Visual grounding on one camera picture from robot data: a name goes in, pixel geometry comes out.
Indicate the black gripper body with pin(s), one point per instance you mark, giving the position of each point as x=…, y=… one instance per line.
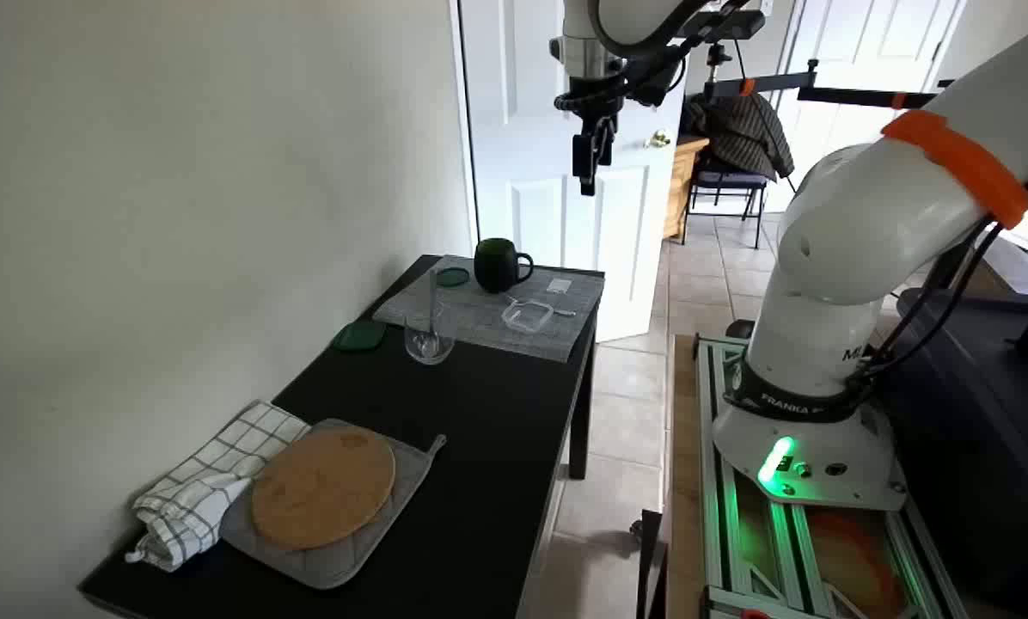
x=615, y=85

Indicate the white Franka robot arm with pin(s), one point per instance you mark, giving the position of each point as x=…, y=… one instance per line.
x=858, y=251

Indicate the black cup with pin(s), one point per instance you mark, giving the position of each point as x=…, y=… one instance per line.
x=496, y=266

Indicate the white panel door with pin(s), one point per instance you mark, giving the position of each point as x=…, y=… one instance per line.
x=533, y=193

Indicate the white paper label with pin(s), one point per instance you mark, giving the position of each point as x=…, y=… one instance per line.
x=562, y=285

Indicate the chair with blue seat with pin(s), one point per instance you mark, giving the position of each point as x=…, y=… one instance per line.
x=727, y=179

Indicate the green round coaster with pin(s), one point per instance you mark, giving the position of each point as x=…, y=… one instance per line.
x=452, y=277
x=360, y=336

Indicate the grey woven placemat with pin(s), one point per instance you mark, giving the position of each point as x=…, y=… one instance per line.
x=482, y=320

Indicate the clear drinking glass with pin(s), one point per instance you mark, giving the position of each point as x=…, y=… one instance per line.
x=430, y=337

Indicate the black table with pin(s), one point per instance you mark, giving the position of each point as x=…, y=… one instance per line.
x=478, y=436

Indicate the wooden board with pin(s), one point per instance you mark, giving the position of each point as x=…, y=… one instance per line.
x=687, y=483

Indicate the black cabinet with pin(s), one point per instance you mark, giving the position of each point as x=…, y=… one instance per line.
x=983, y=460

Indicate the white checkered kitchen towel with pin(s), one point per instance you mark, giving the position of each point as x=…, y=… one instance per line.
x=199, y=488

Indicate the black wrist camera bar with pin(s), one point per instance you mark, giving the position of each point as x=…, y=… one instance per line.
x=575, y=103

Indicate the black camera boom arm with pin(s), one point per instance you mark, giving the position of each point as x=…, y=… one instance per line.
x=869, y=98

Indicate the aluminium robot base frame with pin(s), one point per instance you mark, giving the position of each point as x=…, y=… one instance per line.
x=755, y=539

